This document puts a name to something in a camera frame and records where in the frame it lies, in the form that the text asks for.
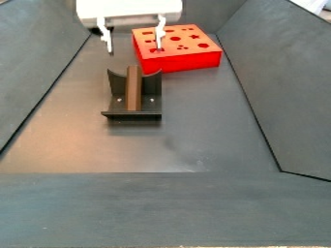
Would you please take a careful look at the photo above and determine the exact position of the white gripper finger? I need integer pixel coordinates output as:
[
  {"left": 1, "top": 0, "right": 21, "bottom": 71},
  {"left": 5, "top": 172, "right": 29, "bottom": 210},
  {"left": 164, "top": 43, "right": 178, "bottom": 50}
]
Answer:
[
  {"left": 97, "top": 17, "right": 112, "bottom": 53},
  {"left": 155, "top": 15, "right": 166, "bottom": 50}
]

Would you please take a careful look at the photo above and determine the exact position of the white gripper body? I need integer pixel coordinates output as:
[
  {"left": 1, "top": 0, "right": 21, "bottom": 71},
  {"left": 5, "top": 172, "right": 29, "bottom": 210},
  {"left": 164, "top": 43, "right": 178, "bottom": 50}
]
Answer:
[{"left": 76, "top": 0, "right": 184, "bottom": 28}]

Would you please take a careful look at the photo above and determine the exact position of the brown hexagonal wooden peg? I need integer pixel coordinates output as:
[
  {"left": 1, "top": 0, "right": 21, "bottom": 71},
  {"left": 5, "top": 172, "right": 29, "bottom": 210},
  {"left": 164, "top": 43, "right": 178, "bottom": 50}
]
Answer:
[{"left": 126, "top": 65, "right": 143, "bottom": 111}]

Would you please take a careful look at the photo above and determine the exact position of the red foam shape-sorting block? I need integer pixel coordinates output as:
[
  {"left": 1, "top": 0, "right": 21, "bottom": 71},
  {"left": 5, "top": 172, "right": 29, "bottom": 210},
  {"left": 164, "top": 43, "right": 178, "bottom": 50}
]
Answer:
[{"left": 132, "top": 24, "right": 223, "bottom": 75}]

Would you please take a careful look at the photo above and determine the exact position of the dark grey curved holder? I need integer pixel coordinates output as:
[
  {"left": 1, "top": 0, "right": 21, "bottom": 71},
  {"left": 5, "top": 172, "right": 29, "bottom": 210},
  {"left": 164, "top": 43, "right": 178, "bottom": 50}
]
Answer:
[{"left": 102, "top": 66, "right": 162, "bottom": 119}]

